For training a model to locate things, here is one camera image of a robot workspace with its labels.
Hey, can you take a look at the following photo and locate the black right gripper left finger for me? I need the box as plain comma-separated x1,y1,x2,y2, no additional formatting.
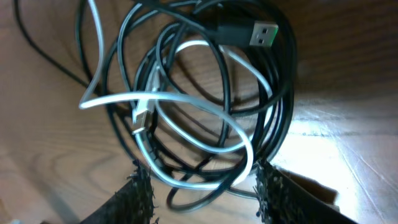
80,160,155,224

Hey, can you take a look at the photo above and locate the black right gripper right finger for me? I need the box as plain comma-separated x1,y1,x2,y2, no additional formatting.
255,161,354,224

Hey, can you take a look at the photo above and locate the white USB cable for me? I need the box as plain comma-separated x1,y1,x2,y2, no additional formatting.
78,0,274,190

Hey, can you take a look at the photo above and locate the black USB cable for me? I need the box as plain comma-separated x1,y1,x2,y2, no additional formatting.
12,0,296,214

